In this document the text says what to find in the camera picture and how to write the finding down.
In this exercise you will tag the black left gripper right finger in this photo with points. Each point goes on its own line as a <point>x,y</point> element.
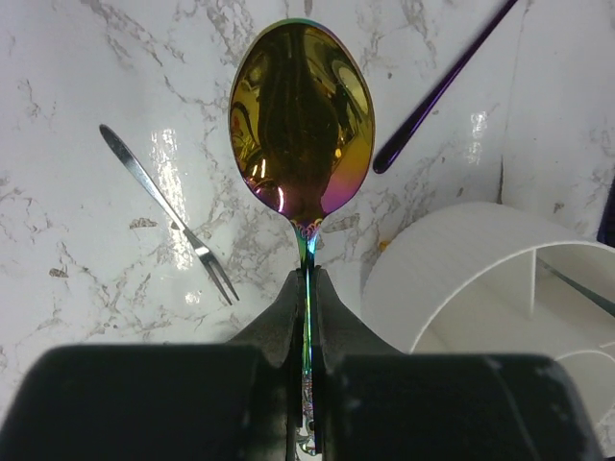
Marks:
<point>351,365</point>

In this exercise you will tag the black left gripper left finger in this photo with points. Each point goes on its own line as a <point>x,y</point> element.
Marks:
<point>275,336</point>

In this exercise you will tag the white round divided container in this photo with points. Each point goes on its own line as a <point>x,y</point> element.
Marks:
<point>465,279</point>

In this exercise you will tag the purple long-handled spoon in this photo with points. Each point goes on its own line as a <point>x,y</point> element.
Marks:
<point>395,143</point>

